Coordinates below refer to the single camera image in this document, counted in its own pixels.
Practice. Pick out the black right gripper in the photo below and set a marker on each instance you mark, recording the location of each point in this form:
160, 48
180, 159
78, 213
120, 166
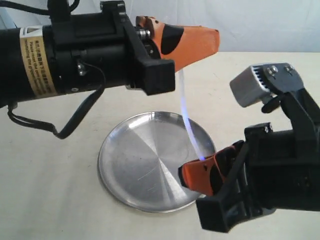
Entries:
270, 170

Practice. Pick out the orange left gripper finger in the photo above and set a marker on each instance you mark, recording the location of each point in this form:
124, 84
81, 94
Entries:
184, 45

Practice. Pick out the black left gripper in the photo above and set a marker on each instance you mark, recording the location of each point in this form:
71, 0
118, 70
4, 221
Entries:
104, 49

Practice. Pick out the thin translucent glow stick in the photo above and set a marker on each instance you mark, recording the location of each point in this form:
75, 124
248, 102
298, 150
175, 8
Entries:
185, 116

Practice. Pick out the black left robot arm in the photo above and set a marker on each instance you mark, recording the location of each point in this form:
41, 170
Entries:
28, 68

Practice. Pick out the round stainless steel plate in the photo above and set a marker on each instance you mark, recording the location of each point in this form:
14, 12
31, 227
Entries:
139, 159

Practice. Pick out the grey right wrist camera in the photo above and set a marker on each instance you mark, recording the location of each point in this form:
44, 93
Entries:
266, 83

